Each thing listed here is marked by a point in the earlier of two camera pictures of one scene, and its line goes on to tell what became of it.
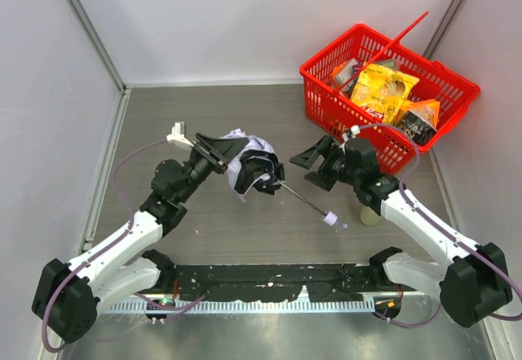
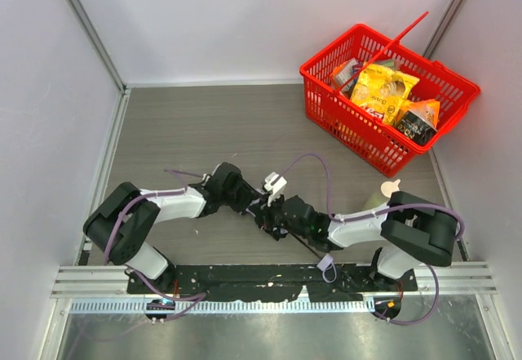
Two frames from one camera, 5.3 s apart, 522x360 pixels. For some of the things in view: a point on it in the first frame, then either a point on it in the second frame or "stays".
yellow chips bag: x=380 y=90 stays
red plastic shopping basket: x=327 y=111 stays
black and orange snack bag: x=419 y=119 stays
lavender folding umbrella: x=257 y=166 to x=325 y=264
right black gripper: x=324 y=164 to x=276 y=217
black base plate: x=268 y=283 stays
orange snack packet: x=343 y=74 stays
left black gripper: x=210 y=153 to x=253 y=199
